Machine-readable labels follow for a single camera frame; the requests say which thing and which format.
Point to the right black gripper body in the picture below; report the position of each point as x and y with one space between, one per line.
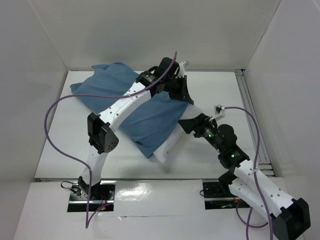
196 124

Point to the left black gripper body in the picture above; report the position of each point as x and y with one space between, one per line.
175 86

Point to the white pillow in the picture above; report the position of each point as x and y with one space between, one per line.
161 153

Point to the blue pillowcase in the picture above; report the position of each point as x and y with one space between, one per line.
130 105

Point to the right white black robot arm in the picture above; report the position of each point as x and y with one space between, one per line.
287 217

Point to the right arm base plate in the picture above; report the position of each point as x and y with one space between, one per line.
218 198

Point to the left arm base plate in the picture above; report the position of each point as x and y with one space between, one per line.
103 198

